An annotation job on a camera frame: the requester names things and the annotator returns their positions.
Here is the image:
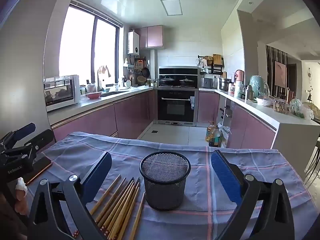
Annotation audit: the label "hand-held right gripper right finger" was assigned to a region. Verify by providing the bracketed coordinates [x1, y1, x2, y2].
[211, 150, 296, 240]

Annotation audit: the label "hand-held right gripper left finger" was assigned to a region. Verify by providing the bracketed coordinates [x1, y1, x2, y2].
[27, 151, 113, 240]

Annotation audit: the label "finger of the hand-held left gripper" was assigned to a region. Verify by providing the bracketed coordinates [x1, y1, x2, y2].
[4, 129, 55, 161]
[0, 123, 37, 146]

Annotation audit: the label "bundle of wooden chopsticks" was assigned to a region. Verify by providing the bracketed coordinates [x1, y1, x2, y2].
[71, 174, 146, 240]

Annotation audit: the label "black mesh utensil holder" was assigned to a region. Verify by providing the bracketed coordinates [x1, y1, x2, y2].
[139, 151, 191, 211]

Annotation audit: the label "person's left hand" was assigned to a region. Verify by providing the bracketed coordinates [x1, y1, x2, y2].
[14, 177, 30, 217]

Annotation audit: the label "dark smartphone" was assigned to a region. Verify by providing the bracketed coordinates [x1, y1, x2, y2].
[24, 156, 53, 184]

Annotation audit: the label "cooking oil bottles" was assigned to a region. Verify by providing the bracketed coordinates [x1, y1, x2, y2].
[209, 127, 221, 147]

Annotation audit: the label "clear plastic bag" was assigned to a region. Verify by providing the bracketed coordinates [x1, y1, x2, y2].
[217, 124, 232, 140]

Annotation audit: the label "white toaster oven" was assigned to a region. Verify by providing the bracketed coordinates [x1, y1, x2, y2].
[43, 75, 81, 112]

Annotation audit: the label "grey plaid tablecloth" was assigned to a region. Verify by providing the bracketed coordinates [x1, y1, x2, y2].
[25, 131, 319, 240]

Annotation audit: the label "pink base cabinets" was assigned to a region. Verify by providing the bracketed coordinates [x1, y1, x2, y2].
[51, 90, 158, 143]
[197, 91, 277, 150]

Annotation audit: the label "white kitchen countertop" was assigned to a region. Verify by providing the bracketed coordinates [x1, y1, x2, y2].
[46, 85, 319, 180]

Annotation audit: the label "built-in black oven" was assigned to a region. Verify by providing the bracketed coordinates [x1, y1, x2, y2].
[157, 89, 196, 125]

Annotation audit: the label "white serving bowl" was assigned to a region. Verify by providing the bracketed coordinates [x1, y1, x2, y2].
[257, 97, 274, 107]

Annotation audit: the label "kitchen faucet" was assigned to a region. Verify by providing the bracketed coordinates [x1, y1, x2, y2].
[97, 69, 104, 92]

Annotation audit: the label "clear food jar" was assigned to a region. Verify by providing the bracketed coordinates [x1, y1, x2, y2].
[273, 99, 288, 114]

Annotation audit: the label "black chair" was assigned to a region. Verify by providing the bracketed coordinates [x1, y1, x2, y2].
[306, 140, 320, 185]

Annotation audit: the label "steel stock pot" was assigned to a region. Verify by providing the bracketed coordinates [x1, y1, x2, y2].
[219, 78, 232, 91]

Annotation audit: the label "beige rag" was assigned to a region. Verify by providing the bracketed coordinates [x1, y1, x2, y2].
[97, 65, 112, 77]

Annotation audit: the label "mint green air fryer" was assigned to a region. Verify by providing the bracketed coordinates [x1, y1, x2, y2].
[249, 75, 268, 98]

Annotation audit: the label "green plastic bag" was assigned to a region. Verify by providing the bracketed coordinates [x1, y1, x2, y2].
[289, 97, 314, 119]

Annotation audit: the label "kitchen window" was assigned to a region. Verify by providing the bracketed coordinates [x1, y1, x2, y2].
[59, 4, 123, 85]

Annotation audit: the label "black range hood stove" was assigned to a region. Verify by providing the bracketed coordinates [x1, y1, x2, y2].
[159, 66, 199, 88]

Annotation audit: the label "white water heater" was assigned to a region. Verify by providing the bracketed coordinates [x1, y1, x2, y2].
[127, 32, 140, 55]

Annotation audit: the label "ceiling light panel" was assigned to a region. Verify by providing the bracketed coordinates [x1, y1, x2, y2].
[161, 0, 183, 16]

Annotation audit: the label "black wall rack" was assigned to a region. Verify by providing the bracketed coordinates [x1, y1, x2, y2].
[198, 54, 224, 75]

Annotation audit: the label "pink wall picture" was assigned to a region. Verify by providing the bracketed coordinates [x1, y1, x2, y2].
[274, 61, 288, 88]

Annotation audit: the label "wall utensil rack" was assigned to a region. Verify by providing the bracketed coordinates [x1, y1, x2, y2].
[134, 57, 150, 80]

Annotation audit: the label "pink wall cabinet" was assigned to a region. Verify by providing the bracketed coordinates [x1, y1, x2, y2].
[135, 25, 163, 49]

